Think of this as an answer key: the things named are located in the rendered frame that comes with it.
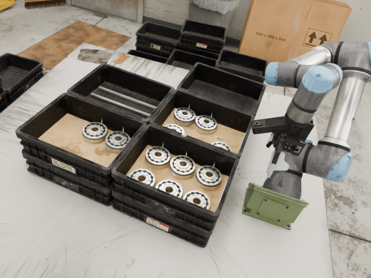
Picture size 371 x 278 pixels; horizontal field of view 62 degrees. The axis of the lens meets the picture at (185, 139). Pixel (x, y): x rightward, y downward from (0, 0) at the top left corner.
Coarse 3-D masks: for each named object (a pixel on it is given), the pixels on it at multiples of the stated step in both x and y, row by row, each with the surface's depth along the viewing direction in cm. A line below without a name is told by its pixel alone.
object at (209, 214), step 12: (144, 132) 123; (168, 132) 126; (132, 144) 118; (228, 156) 121; (120, 180) 107; (132, 180) 105; (228, 180) 112; (156, 192) 104; (180, 204) 103; (192, 204) 102; (204, 216) 102; (216, 216) 101
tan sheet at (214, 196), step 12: (144, 156) 128; (132, 168) 122; (144, 168) 123; (168, 168) 125; (156, 180) 120; (180, 180) 121; (192, 180) 122; (204, 192) 119; (216, 192) 120; (216, 204) 116
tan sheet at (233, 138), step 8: (168, 120) 147; (184, 128) 144; (192, 128) 145; (216, 128) 148; (224, 128) 149; (192, 136) 141; (200, 136) 142; (208, 136) 143; (216, 136) 143; (224, 136) 144; (232, 136) 145; (240, 136) 146; (232, 144) 141; (240, 144) 142
